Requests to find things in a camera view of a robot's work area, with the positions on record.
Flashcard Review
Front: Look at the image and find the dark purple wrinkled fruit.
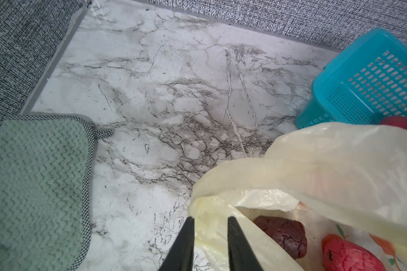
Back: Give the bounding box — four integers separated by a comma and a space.
253, 216, 308, 260

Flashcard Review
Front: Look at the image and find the teal plastic basket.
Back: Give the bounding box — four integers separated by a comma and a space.
295, 29, 407, 129

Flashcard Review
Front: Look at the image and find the green waffle cloth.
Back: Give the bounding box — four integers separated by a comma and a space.
0, 115, 113, 271

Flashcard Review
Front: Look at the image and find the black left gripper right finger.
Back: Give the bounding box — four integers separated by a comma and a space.
227, 216, 263, 271

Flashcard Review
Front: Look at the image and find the wrinkled red fruit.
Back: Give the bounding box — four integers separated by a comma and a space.
322, 234, 386, 271

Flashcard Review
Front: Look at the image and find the translucent yellowish plastic bag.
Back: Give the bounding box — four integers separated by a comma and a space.
188, 123, 407, 271

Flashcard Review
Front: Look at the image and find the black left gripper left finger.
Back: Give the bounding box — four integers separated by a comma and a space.
159, 217, 194, 271

